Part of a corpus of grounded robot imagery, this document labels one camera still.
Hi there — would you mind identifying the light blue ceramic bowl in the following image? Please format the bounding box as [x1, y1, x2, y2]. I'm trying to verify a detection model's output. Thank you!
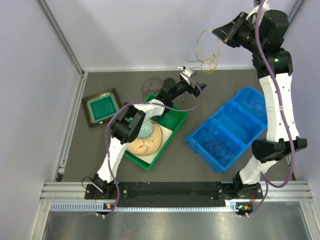
[137, 119, 154, 139]

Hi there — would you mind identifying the aluminium frame rail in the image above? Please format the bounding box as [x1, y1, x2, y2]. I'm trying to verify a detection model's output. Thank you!
[30, 181, 320, 240]

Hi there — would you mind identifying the teal square ceramic plate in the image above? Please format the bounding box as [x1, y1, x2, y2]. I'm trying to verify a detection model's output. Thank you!
[81, 88, 122, 128]

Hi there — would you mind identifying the purple cable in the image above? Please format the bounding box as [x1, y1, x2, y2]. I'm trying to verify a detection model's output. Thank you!
[201, 127, 232, 161]

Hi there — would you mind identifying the beige painted ceramic plate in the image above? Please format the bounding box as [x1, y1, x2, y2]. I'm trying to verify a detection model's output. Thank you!
[127, 122, 163, 156]

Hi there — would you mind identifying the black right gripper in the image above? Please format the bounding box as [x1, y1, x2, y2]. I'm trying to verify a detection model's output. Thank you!
[212, 11, 264, 54]

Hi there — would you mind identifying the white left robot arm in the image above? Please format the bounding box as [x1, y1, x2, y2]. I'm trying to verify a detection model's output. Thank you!
[92, 66, 207, 199]

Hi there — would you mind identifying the yellow green cable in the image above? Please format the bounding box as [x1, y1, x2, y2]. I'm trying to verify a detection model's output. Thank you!
[195, 29, 222, 75]

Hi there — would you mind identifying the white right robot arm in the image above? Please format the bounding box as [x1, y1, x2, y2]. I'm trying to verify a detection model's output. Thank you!
[212, 8, 308, 198]

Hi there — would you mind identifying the white square plate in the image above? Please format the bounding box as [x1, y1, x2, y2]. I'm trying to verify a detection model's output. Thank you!
[126, 125, 173, 165]

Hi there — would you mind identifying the brown cable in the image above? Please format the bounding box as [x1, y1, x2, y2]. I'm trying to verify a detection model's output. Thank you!
[141, 77, 166, 97]

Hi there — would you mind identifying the green plastic tray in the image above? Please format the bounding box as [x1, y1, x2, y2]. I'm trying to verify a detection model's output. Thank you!
[124, 105, 188, 170]

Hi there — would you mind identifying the blue divided plastic bin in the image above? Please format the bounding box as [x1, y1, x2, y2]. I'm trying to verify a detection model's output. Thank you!
[185, 86, 268, 173]

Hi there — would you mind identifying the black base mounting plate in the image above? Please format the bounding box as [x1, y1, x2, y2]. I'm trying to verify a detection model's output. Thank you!
[84, 181, 263, 208]

